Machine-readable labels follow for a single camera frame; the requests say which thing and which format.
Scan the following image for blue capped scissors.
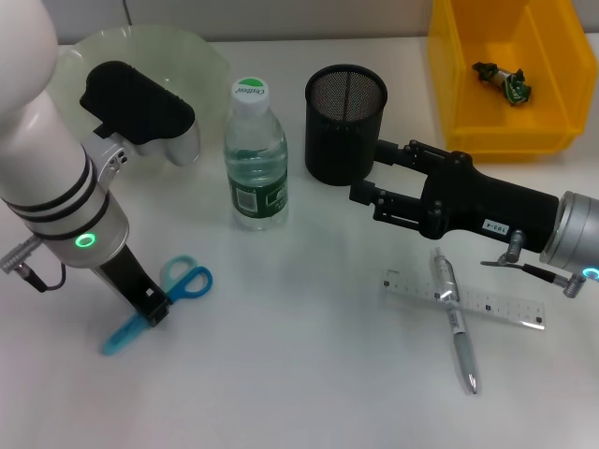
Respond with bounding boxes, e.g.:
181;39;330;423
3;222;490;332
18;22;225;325
101;254;214;357

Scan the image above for yellow plastic bin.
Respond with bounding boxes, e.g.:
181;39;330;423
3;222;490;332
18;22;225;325
428;0;599;164

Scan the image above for black mesh pen holder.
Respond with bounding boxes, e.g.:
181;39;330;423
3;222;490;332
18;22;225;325
304;64;389;187

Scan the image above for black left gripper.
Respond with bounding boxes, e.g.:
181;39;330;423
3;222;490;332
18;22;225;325
96;246;171;329

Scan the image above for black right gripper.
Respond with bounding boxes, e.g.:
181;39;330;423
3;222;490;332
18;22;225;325
349;138;562;254

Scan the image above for clear green label water bottle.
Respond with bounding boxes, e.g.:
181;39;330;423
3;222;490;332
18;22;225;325
223;76;290;231

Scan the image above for green plastic wrapper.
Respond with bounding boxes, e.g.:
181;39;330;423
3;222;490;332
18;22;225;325
471;60;534;108

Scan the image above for pale green glass fruit plate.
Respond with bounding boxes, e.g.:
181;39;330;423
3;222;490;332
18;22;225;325
55;25;230;179

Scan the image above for grey right gripper cable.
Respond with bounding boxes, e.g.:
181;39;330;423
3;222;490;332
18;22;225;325
480;228;589;299

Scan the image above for thin black left gripper cable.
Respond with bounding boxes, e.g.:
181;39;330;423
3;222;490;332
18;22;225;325
0;233;69;294

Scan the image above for transparent plastic ruler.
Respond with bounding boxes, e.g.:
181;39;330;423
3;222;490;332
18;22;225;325
379;267;548;332

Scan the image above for silver ballpoint pen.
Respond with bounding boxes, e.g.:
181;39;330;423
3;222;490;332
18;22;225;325
432;247;481;395

